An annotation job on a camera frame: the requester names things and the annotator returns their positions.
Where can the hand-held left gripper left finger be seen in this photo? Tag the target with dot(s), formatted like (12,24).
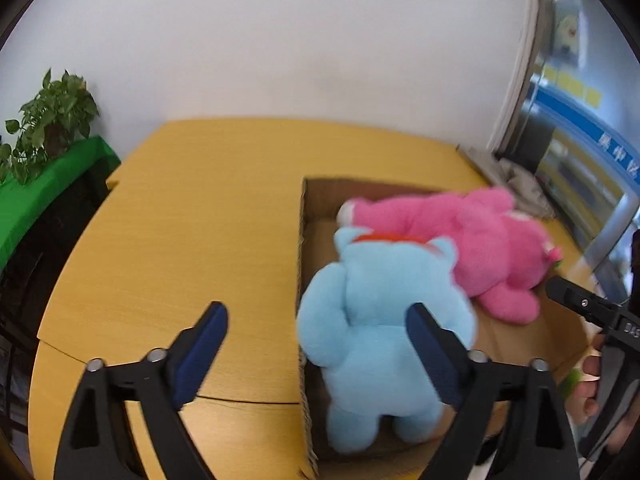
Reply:
(200,355)

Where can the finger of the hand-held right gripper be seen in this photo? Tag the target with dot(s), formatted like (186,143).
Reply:
(575,300)

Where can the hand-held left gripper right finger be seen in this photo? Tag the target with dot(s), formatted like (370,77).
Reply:
(435,355)

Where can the green plush toy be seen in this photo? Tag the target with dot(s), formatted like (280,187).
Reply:
(571,382)

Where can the blue plush toy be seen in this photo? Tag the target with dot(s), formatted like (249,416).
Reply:
(380,320)

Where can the cardboard box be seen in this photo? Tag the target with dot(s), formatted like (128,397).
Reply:
(525,350)

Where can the pink bear plush toy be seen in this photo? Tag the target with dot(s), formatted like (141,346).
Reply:
(475,240)

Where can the wooden desktop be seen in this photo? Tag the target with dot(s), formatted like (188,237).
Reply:
(175,235)

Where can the person's right hand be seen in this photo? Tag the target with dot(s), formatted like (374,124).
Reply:
(585,390)

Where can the grey cloth bag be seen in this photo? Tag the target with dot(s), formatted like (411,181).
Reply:
(525,185)

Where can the glass door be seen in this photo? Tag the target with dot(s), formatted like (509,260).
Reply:
(590,170)

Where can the yellow sticky note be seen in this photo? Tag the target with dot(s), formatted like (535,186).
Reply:
(565,82)
(578,89)
(592,96)
(551,76)

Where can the cartoon sticker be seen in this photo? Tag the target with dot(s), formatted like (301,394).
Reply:
(568,32)

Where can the small potted plant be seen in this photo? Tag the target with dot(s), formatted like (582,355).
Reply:
(5,162)

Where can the large potted plant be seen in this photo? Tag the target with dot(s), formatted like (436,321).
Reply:
(50,115)

